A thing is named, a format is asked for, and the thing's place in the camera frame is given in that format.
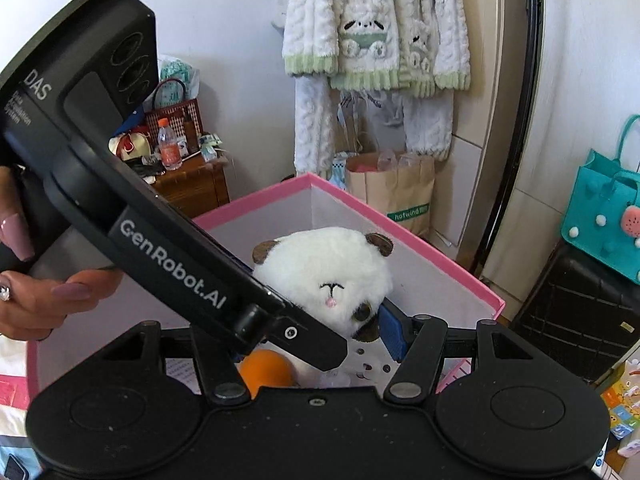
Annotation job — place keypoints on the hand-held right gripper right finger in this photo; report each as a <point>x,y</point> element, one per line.
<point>392,332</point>

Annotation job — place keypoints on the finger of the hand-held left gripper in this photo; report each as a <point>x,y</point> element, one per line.
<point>257,277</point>
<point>300,340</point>

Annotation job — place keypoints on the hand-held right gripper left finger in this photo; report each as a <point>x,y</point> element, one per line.
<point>220,380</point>

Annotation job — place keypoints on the white panda plush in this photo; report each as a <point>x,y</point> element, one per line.
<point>325,270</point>

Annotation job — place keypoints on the pink cardboard box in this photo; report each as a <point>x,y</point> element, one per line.
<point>440,280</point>

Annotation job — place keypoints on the blue white soft pack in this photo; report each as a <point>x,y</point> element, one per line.
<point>339,170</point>

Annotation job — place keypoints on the person's left hand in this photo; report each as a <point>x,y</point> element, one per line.
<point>60,295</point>

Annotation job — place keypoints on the orange plush ball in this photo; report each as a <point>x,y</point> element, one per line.
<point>267,372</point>

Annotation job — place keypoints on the white red plush toy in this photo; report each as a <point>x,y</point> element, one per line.
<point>130,145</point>

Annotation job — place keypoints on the orange drink bottle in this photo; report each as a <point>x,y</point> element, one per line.
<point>170,147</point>

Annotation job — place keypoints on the woven basket bag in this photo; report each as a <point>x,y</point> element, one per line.
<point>185,115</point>

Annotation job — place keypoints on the green printed tissue pack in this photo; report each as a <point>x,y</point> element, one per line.
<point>177,72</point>

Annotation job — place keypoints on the wooden nightstand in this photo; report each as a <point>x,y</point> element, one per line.
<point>195,187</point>

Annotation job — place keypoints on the small green white packets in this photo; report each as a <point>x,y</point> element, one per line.
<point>210,147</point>

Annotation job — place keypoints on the brown paper bag green label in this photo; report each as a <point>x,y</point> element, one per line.
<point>390,195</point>

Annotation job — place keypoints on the black suitcase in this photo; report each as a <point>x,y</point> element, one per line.
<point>575,310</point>

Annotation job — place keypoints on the grey shirt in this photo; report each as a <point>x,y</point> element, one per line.
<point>375,110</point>

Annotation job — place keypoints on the white patterned quilt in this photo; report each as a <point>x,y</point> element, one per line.
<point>12,410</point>

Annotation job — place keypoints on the white fleece pajama jacket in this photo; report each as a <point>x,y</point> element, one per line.
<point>310,20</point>

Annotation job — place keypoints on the teal felt handbag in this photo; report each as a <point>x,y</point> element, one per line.
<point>600,220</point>

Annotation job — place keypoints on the black clothes rack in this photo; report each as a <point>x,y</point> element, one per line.
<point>535,60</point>

